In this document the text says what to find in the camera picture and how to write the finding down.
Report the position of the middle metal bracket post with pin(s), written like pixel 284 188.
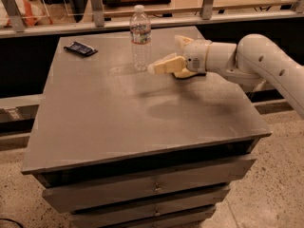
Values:
pixel 98 13

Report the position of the bottom grey drawer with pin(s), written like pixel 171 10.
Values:
pixel 164 221

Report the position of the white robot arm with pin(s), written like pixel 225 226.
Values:
pixel 254 59

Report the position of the yellow sponge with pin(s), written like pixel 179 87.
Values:
pixel 186 74

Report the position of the left metal bracket post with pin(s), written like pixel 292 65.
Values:
pixel 14 14

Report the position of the top grey drawer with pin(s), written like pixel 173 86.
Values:
pixel 101 192

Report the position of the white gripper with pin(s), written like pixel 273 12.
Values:
pixel 196 55

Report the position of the clear plastic water bottle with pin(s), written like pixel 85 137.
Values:
pixel 140 32

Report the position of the metal railing beam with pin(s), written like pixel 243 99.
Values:
pixel 153 23

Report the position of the middle grey drawer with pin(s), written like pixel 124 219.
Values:
pixel 151 209

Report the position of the right metal bracket post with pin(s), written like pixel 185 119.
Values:
pixel 206 9

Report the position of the orange white plastic bag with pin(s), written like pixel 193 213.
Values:
pixel 31 14

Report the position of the dark blue snack packet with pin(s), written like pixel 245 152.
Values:
pixel 81 49

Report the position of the grey drawer cabinet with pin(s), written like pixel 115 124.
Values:
pixel 100 118

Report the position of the metal bracket post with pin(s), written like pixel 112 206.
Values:
pixel 206 9
pixel 14 14
pixel 98 13

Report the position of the grey drawer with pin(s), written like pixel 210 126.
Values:
pixel 164 221
pixel 151 209
pixel 101 192

